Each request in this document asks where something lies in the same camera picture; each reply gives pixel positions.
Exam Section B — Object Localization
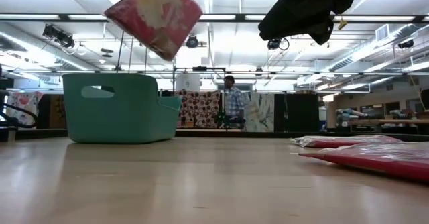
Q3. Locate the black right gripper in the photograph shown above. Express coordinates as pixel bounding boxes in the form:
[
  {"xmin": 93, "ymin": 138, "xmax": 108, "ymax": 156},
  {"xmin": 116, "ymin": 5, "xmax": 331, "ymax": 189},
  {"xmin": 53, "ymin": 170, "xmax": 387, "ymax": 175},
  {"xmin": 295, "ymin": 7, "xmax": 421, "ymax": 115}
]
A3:
[{"xmin": 257, "ymin": 0, "xmax": 336, "ymax": 46}]

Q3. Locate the red popcorn bag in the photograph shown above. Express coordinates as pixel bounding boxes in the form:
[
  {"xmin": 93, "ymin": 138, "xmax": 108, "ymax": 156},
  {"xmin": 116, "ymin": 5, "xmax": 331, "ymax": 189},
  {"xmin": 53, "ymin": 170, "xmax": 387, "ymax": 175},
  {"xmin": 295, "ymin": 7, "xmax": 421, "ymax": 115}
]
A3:
[
  {"xmin": 290, "ymin": 134, "xmax": 405, "ymax": 149},
  {"xmin": 103, "ymin": 0, "xmax": 204, "ymax": 62},
  {"xmin": 297, "ymin": 142, "xmax": 429, "ymax": 184}
]

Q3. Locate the ceiling air vent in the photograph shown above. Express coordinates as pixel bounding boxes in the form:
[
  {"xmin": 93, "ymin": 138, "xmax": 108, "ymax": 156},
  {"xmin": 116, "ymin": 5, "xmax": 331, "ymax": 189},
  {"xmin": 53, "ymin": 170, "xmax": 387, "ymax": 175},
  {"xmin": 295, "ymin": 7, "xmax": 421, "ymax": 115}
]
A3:
[{"xmin": 375, "ymin": 23, "xmax": 390, "ymax": 43}]

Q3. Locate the black cabinet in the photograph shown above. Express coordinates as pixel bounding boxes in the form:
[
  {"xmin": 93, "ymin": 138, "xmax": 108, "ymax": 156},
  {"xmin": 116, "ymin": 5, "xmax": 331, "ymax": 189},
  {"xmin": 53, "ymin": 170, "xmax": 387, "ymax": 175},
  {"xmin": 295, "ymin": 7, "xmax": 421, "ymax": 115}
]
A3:
[{"xmin": 273, "ymin": 93, "xmax": 320, "ymax": 131}]

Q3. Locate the white floral cloth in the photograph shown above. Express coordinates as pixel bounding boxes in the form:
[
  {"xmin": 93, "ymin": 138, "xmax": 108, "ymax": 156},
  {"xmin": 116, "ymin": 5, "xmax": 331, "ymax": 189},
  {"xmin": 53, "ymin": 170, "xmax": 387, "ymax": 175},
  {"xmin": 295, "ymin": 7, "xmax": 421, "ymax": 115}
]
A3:
[{"xmin": 243, "ymin": 92, "xmax": 275, "ymax": 133}]

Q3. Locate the person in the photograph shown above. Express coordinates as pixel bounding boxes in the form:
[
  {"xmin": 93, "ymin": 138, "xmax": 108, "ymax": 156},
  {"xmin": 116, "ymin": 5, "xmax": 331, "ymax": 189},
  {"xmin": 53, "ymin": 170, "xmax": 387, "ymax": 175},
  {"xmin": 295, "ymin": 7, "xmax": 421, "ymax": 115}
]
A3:
[{"xmin": 223, "ymin": 75, "xmax": 246, "ymax": 131}]

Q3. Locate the black metal stand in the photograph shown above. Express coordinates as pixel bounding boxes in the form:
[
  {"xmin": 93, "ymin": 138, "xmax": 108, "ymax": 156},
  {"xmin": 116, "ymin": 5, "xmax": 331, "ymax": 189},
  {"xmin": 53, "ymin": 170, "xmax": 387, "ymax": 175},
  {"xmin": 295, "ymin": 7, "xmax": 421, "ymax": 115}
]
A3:
[{"xmin": 172, "ymin": 66, "xmax": 227, "ymax": 131}]

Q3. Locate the white barrel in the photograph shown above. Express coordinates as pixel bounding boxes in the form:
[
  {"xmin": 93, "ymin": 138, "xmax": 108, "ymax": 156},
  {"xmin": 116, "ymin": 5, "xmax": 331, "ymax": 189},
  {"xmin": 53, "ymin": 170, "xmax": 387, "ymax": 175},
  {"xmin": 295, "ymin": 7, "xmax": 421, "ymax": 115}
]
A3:
[{"xmin": 175, "ymin": 73, "xmax": 202, "ymax": 92}]

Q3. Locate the circle-patterned cloth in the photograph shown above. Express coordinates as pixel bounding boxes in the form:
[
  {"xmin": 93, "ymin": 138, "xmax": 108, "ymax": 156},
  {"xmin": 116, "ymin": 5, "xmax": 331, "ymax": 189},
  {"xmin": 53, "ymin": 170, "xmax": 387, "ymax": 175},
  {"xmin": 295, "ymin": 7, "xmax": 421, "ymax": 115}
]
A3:
[{"xmin": 175, "ymin": 89, "xmax": 223, "ymax": 129}]

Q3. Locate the wooden workbench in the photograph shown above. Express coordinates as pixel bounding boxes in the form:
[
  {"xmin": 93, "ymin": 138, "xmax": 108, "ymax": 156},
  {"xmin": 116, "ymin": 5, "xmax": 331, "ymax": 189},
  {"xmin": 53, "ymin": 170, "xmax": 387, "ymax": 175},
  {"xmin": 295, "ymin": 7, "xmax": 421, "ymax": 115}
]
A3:
[{"xmin": 348, "ymin": 117, "xmax": 429, "ymax": 134}]

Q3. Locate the teal plastic basket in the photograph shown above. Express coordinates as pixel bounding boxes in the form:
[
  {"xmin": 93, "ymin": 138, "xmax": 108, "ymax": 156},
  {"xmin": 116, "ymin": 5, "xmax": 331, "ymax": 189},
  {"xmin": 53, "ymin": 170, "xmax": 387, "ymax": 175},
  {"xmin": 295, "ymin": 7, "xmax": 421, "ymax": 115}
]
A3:
[{"xmin": 62, "ymin": 73, "xmax": 183, "ymax": 144}]

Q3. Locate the black ceiling equipment cluster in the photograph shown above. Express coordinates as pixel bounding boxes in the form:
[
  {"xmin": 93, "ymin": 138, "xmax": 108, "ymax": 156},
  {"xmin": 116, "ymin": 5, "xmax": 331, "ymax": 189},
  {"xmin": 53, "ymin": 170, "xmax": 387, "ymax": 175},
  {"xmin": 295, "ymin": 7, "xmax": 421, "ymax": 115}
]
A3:
[{"xmin": 42, "ymin": 23, "xmax": 76, "ymax": 50}]

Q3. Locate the black curved tube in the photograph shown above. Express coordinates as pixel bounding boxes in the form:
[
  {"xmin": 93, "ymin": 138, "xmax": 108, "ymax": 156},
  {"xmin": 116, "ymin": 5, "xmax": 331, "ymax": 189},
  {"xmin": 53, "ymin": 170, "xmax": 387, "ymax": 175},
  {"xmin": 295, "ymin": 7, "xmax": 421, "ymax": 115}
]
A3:
[{"xmin": 0, "ymin": 104, "xmax": 38, "ymax": 131}]

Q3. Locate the colourful patterned cloth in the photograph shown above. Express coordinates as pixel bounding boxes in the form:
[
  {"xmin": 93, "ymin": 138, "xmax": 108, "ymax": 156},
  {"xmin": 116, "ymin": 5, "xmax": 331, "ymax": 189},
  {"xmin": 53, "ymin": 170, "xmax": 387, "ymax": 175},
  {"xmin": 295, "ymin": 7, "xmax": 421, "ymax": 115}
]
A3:
[{"xmin": 5, "ymin": 91, "xmax": 45, "ymax": 127}]

